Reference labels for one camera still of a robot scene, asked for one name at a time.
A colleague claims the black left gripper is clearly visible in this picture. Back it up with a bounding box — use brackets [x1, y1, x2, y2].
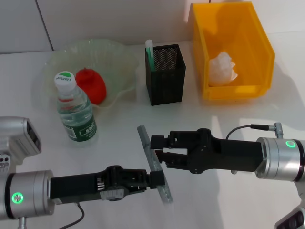
[49, 165, 148, 205]

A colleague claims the clear green-label water bottle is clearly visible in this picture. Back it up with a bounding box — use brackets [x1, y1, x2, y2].
[54, 71, 98, 146]

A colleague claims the red-orange toy orange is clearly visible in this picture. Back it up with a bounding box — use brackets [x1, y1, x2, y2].
[75, 67, 107, 105]

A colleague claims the silver right wrist pin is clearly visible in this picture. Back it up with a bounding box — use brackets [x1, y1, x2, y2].
[273, 122, 285, 139]

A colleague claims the pale green glass fruit plate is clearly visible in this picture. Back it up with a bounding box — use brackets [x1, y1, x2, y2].
[32, 38, 140, 113]

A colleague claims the black mesh pen holder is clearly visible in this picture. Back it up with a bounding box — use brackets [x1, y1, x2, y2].
[144, 43, 186, 106]

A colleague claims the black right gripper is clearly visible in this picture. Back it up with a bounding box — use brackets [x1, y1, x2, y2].
[151, 128, 265, 175]

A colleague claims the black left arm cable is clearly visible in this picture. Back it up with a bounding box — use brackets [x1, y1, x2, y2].
[58, 202, 86, 229]

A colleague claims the grey marker pen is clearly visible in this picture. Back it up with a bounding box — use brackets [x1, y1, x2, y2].
[137, 125, 173, 205]

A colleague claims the yellow plastic bin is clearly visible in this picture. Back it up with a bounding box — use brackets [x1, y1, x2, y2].
[192, 1, 275, 100]

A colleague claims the white paper ball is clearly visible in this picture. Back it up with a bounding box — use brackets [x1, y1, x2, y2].
[208, 51, 239, 86]

